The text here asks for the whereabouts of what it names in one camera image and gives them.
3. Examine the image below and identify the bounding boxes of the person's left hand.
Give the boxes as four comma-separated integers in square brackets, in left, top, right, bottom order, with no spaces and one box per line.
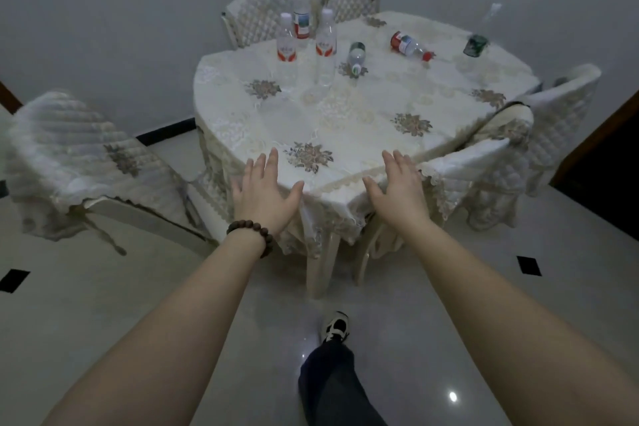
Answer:
[231,146,306,238]

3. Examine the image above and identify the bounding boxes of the person's right hand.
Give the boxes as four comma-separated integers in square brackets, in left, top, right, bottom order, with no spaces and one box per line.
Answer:
[361,149,434,237]

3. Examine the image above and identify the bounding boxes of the clear bottle orange label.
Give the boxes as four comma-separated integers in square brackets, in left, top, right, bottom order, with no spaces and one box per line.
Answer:
[314,8,338,88]
[275,12,299,87]

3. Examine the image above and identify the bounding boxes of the tall bottle red cap blue label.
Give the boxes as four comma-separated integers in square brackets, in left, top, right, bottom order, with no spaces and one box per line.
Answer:
[293,0,312,41]

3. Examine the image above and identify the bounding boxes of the person's left forearm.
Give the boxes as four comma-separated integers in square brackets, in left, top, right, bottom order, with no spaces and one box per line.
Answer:
[42,233,266,426]

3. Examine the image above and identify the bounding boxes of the person's right forearm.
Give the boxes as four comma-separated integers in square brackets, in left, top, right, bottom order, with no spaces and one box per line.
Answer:
[399,218,639,426]

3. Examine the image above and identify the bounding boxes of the white cloth-covered table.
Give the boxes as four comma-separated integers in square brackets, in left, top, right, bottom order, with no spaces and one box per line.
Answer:
[192,11,542,300]

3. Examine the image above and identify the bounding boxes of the cream floral tablecloth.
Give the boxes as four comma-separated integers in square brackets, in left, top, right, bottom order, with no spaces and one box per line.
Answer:
[192,11,542,260]

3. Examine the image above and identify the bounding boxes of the black and white sneaker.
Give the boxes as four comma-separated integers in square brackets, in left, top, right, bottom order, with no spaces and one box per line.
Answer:
[321,310,350,344]

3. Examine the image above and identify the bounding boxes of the dark blue jeans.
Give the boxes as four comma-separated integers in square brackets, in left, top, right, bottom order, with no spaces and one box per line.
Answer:
[298,340,388,426]

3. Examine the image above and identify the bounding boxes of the brown wooden bead bracelet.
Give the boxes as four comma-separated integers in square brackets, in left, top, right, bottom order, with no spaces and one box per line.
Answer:
[226,220,274,260]

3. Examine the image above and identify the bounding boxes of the dark doorway with wooden frame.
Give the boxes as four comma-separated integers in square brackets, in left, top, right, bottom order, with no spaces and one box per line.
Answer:
[548,91,639,244]

